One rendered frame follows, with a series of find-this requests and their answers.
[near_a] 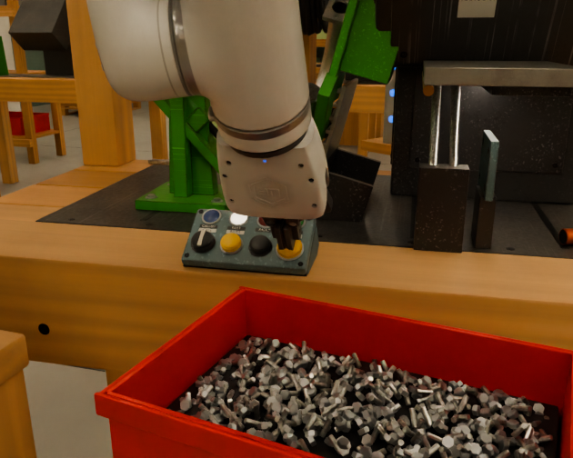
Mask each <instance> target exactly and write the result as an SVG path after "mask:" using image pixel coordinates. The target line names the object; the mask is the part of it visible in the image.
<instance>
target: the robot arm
mask: <svg viewBox="0 0 573 458"><path fill-rule="evenodd" d="M86 3H87V8H88V12H89V16H90V20H91V25H92V28H93V32H94V37H95V46H96V48H97V51H98V53H99V57H100V61H101V66H102V69H103V71H105V74H106V78H107V80H108V82H109V84H110V85H111V86H112V88H113V89H114V90H115V91H116V92H117V93H118V94H119V95H121V96H122V97H124V98H125V99H127V100H131V101H137V102H148V101H157V100H166V99H173V98H179V97H187V96H193V95H200V96H203V97H206V98H208V99H209V100H210V103H211V106H209V108H208V119H209V121H211V122H216V124H217V127H218V131H217V134H216V150H217V161H218V168H219V174H220V180H221V185H222V190H223V194H224V197H225V201H226V205H227V207H228V209H229V210H230V211H231V212H233V213H235V214H240V215H246V216H256V217H262V218H263V220H264V222H265V224H266V225H267V226H270V228H271V232H272V235H273V238H276V239H277V244H278V248H279V249H280V250H284V249H286V248H287V249H288V250H292V251H293V250H294V246H295V241H296V240H300V238H301V232H302V228H301V223H300V222H301V221H303V220H306V219H315V218H318V217H320V216H322V215H323V214H324V213H330V212H331V211H332V205H333V199H332V197H331V195H330V193H329V191H328V190H327V187H328V185H329V172H328V167H327V158H326V154H325V150H324V146H323V143H322V140H321V137H320V134H319V132H318V130H317V126H316V123H315V121H314V119H313V117H312V113H311V104H310V96H309V88H308V80H307V65H306V57H305V48H304V41H303V33H302V25H301V17H300V9H299V1H298V0H86Z"/></svg>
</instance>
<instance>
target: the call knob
mask: <svg viewBox="0 0 573 458"><path fill-rule="evenodd" d="M213 242H214V238H213V235H212V234H211V233H209V232H208V231H206V230H202V231H198V232H196V233H195V234H194V235H193V237H192V239H191V244H192V245H193V247H194V248H195V249H196V250H198V251H205V250H206V249H208V248H210V247H211V246H212V244H213Z"/></svg>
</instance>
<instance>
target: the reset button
mask: <svg viewBox="0 0 573 458"><path fill-rule="evenodd" d="M220 244H221V247H222V249H223V250H224V251H226V252H229V253H231V252H234V251H236V250H237V249H238V248H239V247H240V246H241V239H240V237H239V236H238V235H237V234H234V233H229V234H225V235H224V236H223V237H222V239H221V241H220Z"/></svg>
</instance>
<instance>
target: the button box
mask: <svg viewBox="0 0 573 458"><path fill-rule="evenodd" d="M209 210H217V209H198V210H197V212H196V217H195V220H194V222H193V225H192V228H191V231H190V234H189V236H188V239H187V242H186V247H185V250H184V252H183V255H182V258H181V260H182V263H183V266H185V267H196V268H207V269H219V270H230V271H241V272H252V273H263V274H285V275H296V276H307V275H308V273H309V271H310V269H311V267H312V265H313V263H314V261H315V260H316V257H317V251H318V247H319V242H318V235H317V222H316V218H315V219H306V220H304V223H303V224H302V225H301V228H302V232H301V238H300V241H301V243H302V251H301V253H300V254H299V255H298V256H296V257H294V258H284V257H282V256H280V255H279V253H278V252H277V249H276V245H277V239H276V238H273V235H272V232H271V228H270V226H263V225H261V224H260V223H259V222H258V219H259V217H256V216H248V217H247V219H246V220H245V221H244V222H243V223H242V224H233V223H232V222H231V216H232V214H234V213H233V212H231V211H230V210H217V211H218V212H219V218H218V219H217V220H216V221H214V222H213V223H208V222H206V221H205V220H204V214H205V213H206V212H207V211H209ZM202 230H206V231H208V232H209V233H211V234H212V235H213V238H214V242H213V244H212V246H211V247H210V248H208V249H206V250H205V251H198V250H196V249H195V248H194V247H193V245H192V244H191V239H192V237H193V235H194V234H195V233H196V232H198V231H202ZM229 233H234V234H237V235H238V236H239V237H240V239H241V246H240V247H239V248H238V249H237V250H236V251H234V252H231V253H229V252H226V251H224V250H223V249H222V247H221V244H220V241H221V239H222V237H223V236H224V235H225V234H229ZM260 234H261V235H264V236H266V237H267V238H268V239H269V242H270V248H269V250H268V251H267V252H266V253H264V254H254V253H252V252H251V250H250V247H249V243H250V240H251V239H252V238H253V237H254V236H256V235H260Z"/></svg>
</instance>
